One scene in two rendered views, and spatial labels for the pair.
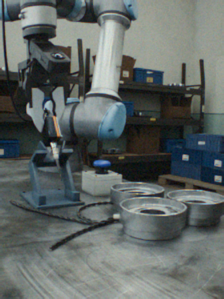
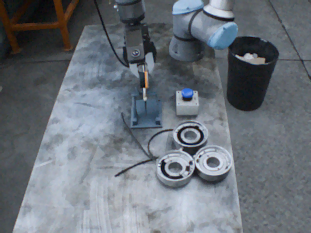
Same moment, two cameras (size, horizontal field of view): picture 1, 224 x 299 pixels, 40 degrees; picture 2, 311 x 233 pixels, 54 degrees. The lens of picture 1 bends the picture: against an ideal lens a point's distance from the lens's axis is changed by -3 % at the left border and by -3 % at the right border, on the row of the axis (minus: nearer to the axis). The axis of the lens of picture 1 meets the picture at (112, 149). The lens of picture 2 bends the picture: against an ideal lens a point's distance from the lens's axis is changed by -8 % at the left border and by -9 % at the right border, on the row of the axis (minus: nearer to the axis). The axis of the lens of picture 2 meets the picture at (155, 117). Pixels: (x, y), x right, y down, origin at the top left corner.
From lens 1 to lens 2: 0.67 m
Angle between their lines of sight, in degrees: 48
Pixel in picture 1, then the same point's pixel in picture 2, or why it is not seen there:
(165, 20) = not seen: outside the picture
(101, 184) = (181, 109)
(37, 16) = (124, 13)
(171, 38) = not seen: outside the picture
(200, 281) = (156, 224)
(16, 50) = not seen: outside the picture
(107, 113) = (213, 34)
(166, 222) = (170, 182)
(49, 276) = (104, 196)
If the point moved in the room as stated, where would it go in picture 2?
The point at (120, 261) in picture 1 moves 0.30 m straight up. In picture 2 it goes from (137, 196) to (125, 118)
